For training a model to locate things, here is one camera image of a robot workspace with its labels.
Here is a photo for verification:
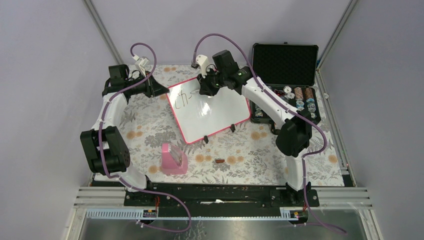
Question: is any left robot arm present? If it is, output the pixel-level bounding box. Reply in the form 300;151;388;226
80;64;169;206

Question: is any purple cable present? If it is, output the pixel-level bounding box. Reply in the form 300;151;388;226
192;33;349;235
96;42;193;233

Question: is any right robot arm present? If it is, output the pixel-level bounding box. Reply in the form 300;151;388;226
192;50;312;206

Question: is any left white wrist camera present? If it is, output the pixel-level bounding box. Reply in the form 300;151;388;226
132;55;150;77

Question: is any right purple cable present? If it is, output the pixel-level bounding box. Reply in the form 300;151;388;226
192;33;349;235

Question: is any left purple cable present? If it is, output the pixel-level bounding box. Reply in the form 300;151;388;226
96;42;193;233

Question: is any black poker chip case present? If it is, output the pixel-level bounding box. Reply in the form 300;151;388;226
252;43;321;125

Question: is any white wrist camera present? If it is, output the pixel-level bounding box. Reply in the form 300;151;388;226
192;54;210;76
132;55;150;77

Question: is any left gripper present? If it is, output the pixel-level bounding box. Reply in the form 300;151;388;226
125;70;170;98

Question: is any pink eraser holder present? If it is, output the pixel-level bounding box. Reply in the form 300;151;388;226
161;143;188;175

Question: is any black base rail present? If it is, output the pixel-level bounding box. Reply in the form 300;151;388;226
124;182;320;217

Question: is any pink framed whiteboard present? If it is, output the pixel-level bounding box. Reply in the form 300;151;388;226
166;78;251;144

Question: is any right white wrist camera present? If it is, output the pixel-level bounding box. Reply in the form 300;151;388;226
192;54;210;76

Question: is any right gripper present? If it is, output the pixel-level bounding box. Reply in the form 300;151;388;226
197;67;227;97

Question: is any white slotted cable duct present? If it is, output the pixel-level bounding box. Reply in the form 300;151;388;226
86;208;299;222

